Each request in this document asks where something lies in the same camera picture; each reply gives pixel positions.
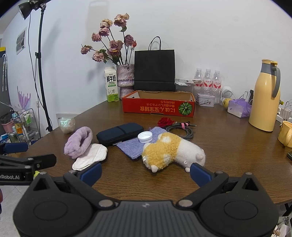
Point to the black studio light on stand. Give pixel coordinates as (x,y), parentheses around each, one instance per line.
(41,45)

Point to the white bottle cap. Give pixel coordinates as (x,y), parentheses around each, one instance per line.
(144,136)

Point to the grey tin box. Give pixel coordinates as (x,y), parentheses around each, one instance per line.
(205,100)

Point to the black phone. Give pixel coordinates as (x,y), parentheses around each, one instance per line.
(289,156)

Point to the purple fluffy sock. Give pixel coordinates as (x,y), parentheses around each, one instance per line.
(77,141)

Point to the iridescent pouch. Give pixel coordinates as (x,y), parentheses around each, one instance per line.
(66,125)

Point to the black paper bag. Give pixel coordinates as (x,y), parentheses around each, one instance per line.
(155,68)

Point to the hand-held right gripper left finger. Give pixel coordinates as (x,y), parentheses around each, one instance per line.
(92,173)

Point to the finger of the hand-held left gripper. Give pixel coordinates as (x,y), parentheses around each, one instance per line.
(16,148)
(43,159)

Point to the pink speckled vase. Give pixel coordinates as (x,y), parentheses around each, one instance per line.
(125,77)

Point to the white green milk carton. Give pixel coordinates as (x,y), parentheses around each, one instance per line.
(111,91)

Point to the yellow mug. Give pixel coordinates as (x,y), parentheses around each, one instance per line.
(286,134)

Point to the pink bucket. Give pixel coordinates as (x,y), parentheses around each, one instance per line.
(8,126)

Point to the white power strip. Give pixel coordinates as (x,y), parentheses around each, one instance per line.
(282,115)

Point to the yellow thermos jug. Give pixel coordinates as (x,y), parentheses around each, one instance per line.
(262,102)

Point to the wall poster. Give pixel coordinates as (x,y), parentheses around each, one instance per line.
(21,41)

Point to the flat white carton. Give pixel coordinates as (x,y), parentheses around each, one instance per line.
(184,81)

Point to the dark blue zip case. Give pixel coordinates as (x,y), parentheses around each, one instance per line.
(118,133)

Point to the white round device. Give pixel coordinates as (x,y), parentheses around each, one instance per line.
(226,93)

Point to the clear water bottle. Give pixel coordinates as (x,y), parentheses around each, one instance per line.
(217,79)
(208,77)
(198,76)

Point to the small black device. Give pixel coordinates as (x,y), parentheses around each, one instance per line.
(251,96)

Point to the clear container of grains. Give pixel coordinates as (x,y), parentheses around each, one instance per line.
(182,88)

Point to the blue purple cloth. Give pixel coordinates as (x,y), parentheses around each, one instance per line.
(130,148)

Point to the red cardboard box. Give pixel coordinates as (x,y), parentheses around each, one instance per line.
(148,107)

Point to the white fabric pad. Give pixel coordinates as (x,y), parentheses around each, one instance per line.
(89,157)

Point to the purple tissue pack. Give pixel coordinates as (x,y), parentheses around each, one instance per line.
(239,109)

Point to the yellow white plush toy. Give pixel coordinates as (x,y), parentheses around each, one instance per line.
(166,150)

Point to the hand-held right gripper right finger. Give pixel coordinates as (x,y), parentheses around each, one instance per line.
(200,174)

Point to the red rose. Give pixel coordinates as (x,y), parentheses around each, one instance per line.
(164,122)

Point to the dried pink roses bouquet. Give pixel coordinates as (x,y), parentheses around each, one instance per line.
(115,45)

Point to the hanging folded umbrella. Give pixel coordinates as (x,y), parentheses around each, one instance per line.
(4,73)

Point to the yellow apple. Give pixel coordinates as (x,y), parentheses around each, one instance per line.
(227,103)

